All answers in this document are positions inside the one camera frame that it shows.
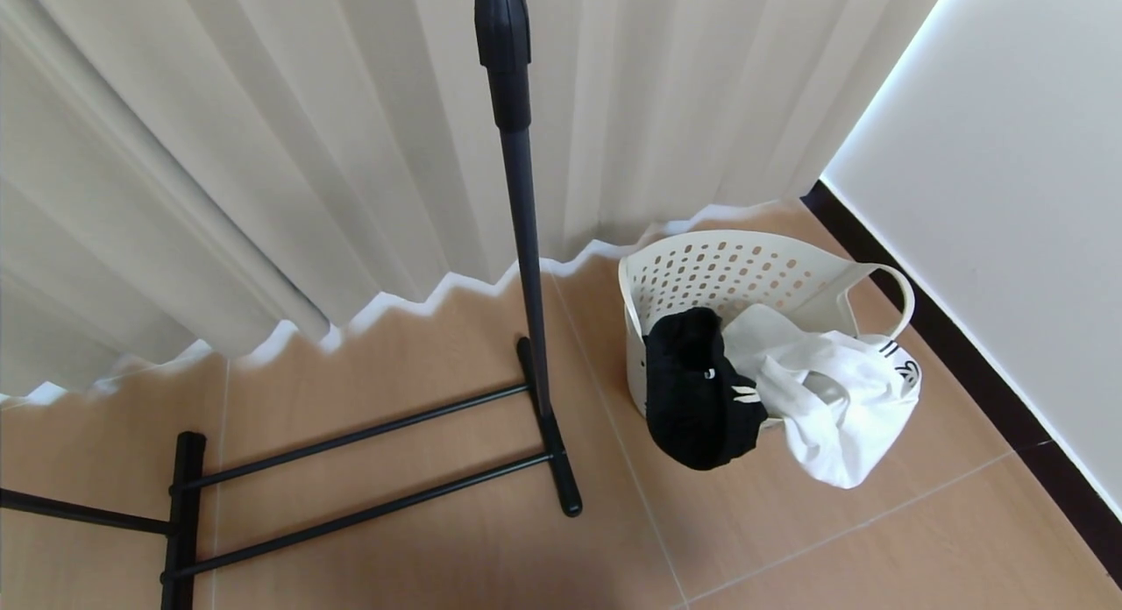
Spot white garment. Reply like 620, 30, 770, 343
721, 303, 923, 490

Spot beige curtain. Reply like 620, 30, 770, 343
0, 0, 952, 402

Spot black clothes rack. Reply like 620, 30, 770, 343
0, 0, 584, 610

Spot black shorts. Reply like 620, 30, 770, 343
643, 308, 770, 472

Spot white laundry basket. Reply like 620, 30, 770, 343
618, 230, 917, 436

